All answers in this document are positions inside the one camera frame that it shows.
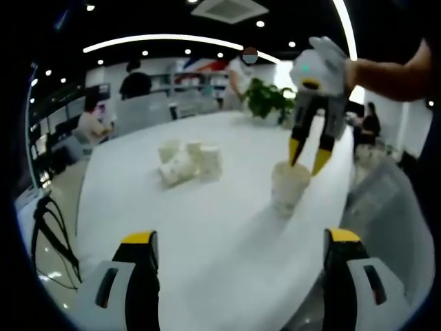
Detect grey chair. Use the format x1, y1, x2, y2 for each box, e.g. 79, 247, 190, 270
344, 161, 435, 311

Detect white table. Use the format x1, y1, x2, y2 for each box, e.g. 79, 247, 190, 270
74, 110, 356, 331

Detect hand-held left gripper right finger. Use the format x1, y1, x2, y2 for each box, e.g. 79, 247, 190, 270
322, 227, 418, 331

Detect white storage shelf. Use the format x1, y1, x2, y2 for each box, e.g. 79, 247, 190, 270
151, 70, 230, 101

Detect ceiling air vent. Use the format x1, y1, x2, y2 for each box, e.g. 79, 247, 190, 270
191, 0, 269, 24

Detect curved ceiling light strip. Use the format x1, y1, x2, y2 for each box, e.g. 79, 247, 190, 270
332, 0, 358, 61
82, 33, 282, 65

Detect red blue wall banner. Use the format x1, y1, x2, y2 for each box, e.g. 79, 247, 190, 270
175, 58, 230, 82

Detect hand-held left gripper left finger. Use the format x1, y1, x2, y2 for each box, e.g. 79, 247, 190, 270
76, 230, 161, 331

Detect grey office partition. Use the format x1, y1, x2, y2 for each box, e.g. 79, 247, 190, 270
113, 91, 221, 132

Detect person's dark clothing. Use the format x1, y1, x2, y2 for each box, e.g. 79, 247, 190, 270
406, 34, 441, 277

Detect potted green plant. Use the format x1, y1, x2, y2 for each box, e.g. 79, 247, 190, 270
243, 77, 297, 127

